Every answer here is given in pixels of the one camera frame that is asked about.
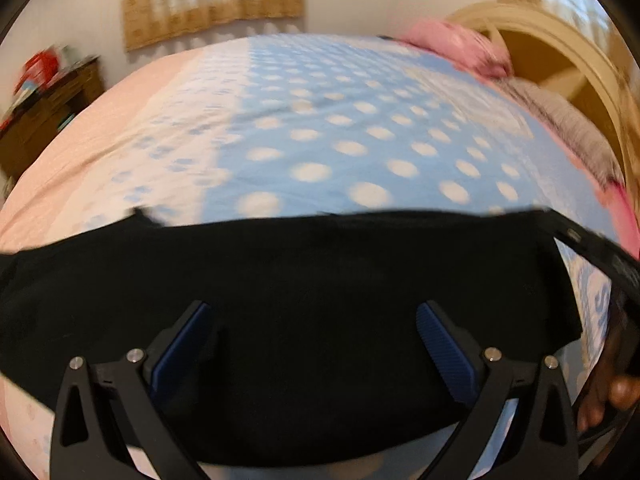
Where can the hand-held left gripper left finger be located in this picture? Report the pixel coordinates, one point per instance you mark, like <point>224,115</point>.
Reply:
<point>181,347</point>

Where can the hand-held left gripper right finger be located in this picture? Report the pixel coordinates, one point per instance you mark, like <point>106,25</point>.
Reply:
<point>446,347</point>

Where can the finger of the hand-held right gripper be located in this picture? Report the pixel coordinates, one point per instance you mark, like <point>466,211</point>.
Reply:
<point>600,255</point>

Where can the black pants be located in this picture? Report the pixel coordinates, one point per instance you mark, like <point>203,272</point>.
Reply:
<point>300,300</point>

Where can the person's right hand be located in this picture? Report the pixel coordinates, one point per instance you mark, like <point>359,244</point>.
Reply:
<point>612,375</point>

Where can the striped pillow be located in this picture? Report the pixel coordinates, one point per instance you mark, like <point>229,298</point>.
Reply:
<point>565,120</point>

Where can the cream wooden headboard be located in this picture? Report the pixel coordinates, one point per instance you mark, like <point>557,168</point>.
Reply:
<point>565,45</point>

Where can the bed with dotted quilt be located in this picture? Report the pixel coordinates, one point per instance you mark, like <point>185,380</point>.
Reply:
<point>350,125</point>

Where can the pink floral pillow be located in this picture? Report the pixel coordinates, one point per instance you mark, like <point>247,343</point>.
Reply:
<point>457,45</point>

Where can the dark wooden desk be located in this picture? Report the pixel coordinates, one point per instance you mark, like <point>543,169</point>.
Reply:
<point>45,110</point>

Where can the red gift box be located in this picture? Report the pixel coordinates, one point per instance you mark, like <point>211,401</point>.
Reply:
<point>37,67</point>

